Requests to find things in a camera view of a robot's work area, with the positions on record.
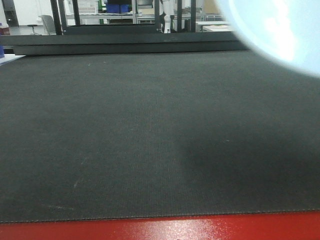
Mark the light blue round tray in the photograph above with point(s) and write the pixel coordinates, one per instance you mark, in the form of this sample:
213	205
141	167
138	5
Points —
286	32

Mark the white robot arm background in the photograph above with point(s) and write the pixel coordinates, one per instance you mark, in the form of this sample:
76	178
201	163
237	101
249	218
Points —
166	10

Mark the dark grey fabric mat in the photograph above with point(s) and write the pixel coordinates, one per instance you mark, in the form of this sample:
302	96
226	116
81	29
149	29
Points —
88	137

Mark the white lab table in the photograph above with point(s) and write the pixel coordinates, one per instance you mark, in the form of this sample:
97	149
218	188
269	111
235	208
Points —
212	26

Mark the blue storage bins background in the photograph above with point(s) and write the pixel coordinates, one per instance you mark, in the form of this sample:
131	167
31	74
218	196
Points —
117	8

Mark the grey office chair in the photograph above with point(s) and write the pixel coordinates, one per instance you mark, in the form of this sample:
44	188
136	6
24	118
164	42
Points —
49	24

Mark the black round stool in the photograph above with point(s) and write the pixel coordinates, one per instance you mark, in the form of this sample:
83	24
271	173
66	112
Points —
33	31

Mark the black frame rack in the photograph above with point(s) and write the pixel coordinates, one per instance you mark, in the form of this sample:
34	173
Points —
84	18

